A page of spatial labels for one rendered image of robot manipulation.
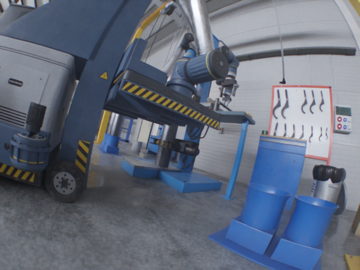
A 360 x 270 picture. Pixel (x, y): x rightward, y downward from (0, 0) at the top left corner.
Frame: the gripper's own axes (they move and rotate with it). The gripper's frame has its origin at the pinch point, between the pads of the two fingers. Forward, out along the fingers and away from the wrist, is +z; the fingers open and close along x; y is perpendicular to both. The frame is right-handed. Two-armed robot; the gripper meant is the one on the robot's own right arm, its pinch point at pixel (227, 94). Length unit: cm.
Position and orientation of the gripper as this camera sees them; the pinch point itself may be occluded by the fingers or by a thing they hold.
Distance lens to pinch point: 130.9
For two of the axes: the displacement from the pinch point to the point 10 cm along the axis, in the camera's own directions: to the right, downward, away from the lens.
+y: -7.7, -2.3, -6.0
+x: 6.0, 0.9, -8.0
